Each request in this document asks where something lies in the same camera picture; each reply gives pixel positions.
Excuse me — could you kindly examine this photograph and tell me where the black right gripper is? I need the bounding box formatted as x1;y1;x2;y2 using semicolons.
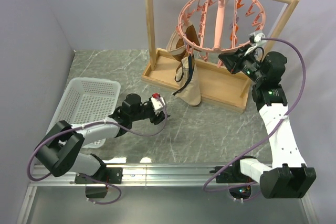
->
219;44;265;84

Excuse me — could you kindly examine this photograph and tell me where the beige underwear navy trim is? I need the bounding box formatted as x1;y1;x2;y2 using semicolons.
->
173;55;201;106

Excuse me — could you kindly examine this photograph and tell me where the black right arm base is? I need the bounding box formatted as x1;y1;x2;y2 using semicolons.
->
215;166;247;184

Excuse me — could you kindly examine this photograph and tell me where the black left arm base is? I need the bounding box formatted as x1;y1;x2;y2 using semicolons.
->
75;167;123;184

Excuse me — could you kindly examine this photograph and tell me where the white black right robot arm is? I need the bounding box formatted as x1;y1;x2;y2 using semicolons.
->
218;49;316;198

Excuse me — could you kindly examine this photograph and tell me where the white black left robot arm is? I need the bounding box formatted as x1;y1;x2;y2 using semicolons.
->
32;93;169;183

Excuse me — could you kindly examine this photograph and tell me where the wooden hanger rack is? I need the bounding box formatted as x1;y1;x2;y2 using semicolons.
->
141;0;300;113

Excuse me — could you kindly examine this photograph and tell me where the brown underwear on hanger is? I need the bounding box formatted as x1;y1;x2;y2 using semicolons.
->
166;22;200;62

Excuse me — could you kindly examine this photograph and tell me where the white plastic basket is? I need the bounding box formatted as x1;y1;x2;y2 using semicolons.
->
46;77;121;149

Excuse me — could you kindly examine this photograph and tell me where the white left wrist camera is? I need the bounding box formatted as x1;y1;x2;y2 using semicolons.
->
150;93;166;113

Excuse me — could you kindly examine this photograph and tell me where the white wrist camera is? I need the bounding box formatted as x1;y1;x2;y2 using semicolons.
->
150;93;166;113
244;30;266;56

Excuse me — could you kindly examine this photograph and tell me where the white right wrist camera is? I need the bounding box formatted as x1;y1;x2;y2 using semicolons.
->
244;30;266;56

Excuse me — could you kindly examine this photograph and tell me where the aluminium mounting rail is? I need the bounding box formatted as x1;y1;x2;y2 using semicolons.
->
29;163;253;189

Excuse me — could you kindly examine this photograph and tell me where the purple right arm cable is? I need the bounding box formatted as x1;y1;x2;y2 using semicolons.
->
202;37;307;193

